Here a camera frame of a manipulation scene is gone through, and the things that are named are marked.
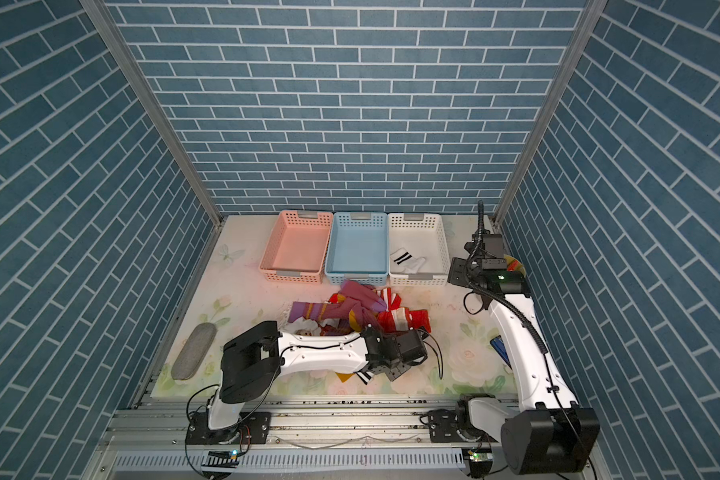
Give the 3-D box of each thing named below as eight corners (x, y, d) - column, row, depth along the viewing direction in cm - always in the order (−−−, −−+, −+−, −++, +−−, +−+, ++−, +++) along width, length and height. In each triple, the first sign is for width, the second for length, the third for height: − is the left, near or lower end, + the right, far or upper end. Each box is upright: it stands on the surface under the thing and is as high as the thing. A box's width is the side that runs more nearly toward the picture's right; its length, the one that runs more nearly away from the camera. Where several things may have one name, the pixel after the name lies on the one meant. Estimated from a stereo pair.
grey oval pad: (172, 378, 84) (165, 374, 81) (203, 325, 94) (197, 320, 91) (190, 382, 83) (184, 378, 80) (219, 328, 93) (215, 323, 90)
